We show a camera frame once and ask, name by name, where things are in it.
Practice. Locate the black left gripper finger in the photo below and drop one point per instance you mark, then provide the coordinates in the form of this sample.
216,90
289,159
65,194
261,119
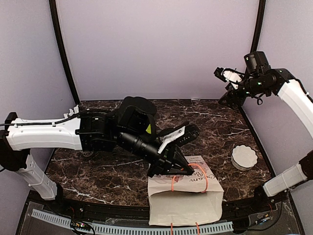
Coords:
180,162
160,171

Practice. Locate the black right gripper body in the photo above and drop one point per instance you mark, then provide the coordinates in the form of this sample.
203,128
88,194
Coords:
232,93

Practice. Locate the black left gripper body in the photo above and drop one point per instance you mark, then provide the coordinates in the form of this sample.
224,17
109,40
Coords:
129,141

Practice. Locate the white paper takeout bag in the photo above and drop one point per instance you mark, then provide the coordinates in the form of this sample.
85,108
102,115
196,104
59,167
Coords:
185,200

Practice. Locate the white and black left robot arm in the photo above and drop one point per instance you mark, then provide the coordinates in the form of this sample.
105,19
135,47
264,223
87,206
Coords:
132,127

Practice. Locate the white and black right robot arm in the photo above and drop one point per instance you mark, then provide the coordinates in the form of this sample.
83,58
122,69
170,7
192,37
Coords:
290,90

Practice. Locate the white scalloped ceramic bowl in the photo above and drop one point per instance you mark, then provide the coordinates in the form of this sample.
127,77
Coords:
243,157

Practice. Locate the white paper cup holding straws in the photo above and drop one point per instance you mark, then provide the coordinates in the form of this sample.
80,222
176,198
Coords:
87,154

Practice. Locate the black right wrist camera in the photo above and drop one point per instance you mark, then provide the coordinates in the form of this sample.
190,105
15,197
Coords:
229,75

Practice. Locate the black right frame post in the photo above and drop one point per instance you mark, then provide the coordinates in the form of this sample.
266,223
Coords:
258,25

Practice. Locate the black frame post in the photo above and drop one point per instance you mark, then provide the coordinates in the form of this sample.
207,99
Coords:
62,51
258,25

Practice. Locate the grey slotted cable duct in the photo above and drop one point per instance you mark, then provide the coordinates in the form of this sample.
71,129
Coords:
103,229

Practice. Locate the black left frame post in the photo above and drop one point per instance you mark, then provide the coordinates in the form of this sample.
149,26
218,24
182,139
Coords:
62,51

